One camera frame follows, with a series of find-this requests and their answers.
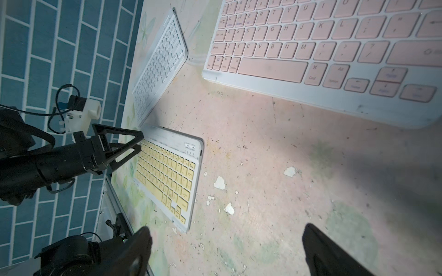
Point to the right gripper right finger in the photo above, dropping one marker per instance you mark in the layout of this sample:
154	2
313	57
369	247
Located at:
326	258

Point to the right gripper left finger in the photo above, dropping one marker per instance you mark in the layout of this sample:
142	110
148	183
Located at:
129	259

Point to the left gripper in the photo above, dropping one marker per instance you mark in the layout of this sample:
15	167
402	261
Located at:
111	147

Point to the yellow keyboard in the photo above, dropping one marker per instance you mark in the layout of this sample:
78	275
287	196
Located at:
168	168

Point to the pink keyboard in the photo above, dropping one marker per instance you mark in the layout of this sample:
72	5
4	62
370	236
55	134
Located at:
377	60

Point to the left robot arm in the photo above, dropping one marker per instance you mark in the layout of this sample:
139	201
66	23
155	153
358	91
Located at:
30	161

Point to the white keyboard left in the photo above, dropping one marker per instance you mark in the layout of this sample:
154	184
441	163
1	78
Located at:
165	59

